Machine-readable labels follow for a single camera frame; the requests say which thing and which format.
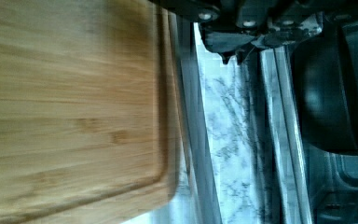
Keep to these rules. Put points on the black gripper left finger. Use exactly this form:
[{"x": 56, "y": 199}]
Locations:
[{"x": 227, "y": 44}]

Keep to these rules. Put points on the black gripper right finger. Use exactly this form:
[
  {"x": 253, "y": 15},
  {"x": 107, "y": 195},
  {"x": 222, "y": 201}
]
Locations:
[{"x": 284, "y": 34}]

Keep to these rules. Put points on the stainless toaster oven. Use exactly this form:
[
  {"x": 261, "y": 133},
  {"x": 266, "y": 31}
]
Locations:
[{"x": 248, "y": 160}]

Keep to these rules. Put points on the bamboo cutting board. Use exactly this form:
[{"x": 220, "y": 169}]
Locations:
[{"x": 89, "y": 128}]

